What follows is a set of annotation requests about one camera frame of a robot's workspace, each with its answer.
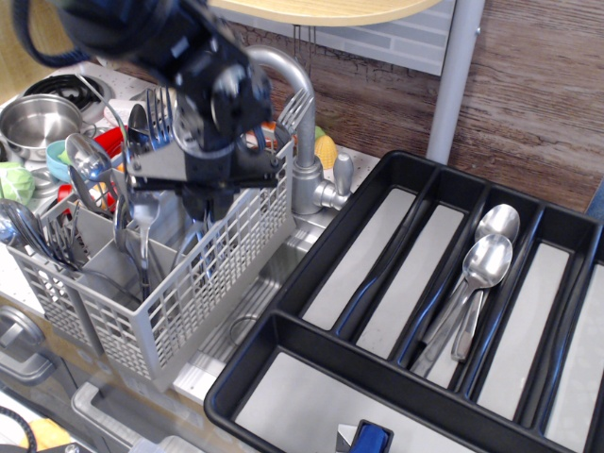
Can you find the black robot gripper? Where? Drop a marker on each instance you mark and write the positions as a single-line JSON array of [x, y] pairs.
[[217, 103]]

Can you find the big steel spoon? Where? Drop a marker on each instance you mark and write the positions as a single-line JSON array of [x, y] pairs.
[[205, 250]]

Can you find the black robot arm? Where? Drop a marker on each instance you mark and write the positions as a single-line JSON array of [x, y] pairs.
[[158, 34]]

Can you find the grey plastic cutlery basket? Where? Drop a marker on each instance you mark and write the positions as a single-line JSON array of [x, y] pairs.
[[101, 311]]

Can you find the steel spoon upright left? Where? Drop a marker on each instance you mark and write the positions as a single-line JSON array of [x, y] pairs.
[[96, 181]]

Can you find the black cutlery tray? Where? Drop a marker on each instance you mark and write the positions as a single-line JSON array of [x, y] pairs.
[[338, 344]]

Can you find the lower steel spoon in tray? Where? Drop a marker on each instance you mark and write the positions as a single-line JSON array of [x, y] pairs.
[[484, 266]]

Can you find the steel spoon in tray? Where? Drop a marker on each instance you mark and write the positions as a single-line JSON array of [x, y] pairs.
[[502, 219], [484, 266]]

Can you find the upper steel spoon in tray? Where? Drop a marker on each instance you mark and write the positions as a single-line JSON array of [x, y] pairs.
[[502, 219]]

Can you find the silver curved faucet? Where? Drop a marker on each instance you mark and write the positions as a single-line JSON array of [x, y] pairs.
[[311, 191]]

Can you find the red toy item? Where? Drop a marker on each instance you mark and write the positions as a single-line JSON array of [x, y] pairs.
[[111, 141]]

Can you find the steel fork near faucet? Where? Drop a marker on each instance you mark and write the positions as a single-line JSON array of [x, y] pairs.
[[291, 116]]

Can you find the yellow toy corn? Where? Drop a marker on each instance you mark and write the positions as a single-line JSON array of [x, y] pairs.
[[326, 150]]

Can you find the light blue toy cup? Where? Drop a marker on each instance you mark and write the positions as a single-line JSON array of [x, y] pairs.
[[57, 161]]

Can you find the black stove burner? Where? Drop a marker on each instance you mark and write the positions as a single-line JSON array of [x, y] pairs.
[[68, 87]]

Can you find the green toy cabbage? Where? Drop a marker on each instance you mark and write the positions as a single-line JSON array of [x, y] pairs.
[[17, 183]]

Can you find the steel pot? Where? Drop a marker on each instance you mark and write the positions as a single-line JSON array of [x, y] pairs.
[[31, 122]]

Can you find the round wooden shelf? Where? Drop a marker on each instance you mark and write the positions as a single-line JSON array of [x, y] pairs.
[[327, 13]]

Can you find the grey vertical pole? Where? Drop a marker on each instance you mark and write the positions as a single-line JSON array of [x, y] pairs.
[[464, 32]]

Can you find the blue object at bottom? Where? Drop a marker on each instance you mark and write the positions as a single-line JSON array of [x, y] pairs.
[[365, 437]]

